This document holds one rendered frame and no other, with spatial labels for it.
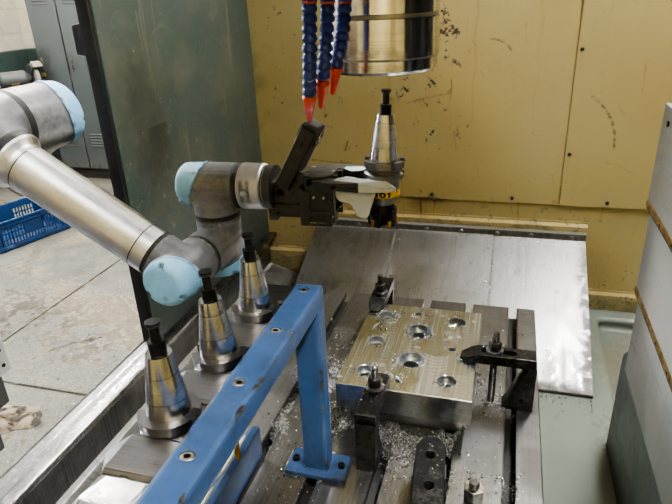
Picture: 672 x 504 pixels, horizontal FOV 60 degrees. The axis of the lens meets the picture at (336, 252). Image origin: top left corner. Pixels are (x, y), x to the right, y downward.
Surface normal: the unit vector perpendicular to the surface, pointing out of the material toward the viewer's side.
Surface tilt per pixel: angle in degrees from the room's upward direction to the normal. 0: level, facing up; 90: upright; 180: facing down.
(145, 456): 0
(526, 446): 0
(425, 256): 24
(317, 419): 90
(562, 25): 90
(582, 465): 0
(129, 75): 90
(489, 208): 90
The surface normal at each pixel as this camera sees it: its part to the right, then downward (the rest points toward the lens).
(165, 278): -0.30, 0.40
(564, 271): -0.15, -0.67
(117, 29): 0.96, 0.07
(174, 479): -0.04, -0.91
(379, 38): -0.07, 0.41
